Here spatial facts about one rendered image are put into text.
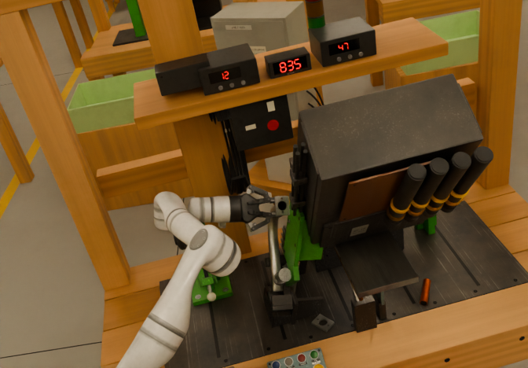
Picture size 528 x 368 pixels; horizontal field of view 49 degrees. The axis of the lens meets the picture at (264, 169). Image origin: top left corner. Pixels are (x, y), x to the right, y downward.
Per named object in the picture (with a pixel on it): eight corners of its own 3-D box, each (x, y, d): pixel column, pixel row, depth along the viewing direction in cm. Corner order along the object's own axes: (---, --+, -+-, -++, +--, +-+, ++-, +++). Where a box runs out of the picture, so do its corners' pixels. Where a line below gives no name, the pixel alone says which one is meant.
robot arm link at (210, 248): (219, 224, 126) (155, 329, 118) (247, 246, 131) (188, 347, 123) (197, 218, 133) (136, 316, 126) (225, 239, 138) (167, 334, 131)
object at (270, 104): (294, 138, 169) (287, 93, 161) (238, 152, 168) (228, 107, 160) (284, 120, 180) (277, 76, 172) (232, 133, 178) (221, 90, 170)
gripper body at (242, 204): (229, 222, 157) (262, 221, 159) (227, 191, 158) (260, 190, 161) (225, 226, 164) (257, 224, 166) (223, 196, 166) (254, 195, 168)
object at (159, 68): (214, 84, 160) (209, 60, 156) (161, 97, 159) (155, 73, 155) (211, 75, 166) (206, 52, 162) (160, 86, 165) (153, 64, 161)
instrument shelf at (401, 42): (449, 55, 164) (449, 42, 162) (137, 131, 157) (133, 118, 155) (412, 28, 185) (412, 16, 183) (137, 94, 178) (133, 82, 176)
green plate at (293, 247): (319, 275, 163) (331, 215, 152) (291, 277, 161) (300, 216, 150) (309, 250, 173) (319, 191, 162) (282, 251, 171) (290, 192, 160)
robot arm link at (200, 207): (210, 232, 158) (211, 201, 156) (154, 234, 155) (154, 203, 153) (207, 223, 165) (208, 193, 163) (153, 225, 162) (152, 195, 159)
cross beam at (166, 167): (474, 105, 200) (475, 82, 195) (104, 199, 190) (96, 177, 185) (467, 100, 204) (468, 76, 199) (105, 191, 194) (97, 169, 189)
